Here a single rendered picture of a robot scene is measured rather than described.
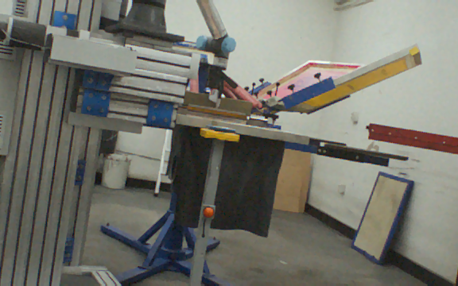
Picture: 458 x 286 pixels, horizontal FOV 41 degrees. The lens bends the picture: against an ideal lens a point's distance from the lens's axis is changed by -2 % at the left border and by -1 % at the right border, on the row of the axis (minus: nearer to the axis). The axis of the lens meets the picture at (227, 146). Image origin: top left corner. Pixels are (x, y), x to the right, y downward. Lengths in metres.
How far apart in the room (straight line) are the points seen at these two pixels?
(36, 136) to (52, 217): 0.30
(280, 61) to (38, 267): 5.55
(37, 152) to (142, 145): 5.03
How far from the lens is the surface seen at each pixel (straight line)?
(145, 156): 7.24
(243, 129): 2.53
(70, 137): 2.26
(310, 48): 7.60
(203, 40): 3.07
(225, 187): 2.64
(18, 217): 2.28
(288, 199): 7.45
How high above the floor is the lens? 1.03
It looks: 3 degrees down
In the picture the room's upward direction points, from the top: 10 degrees clockwise
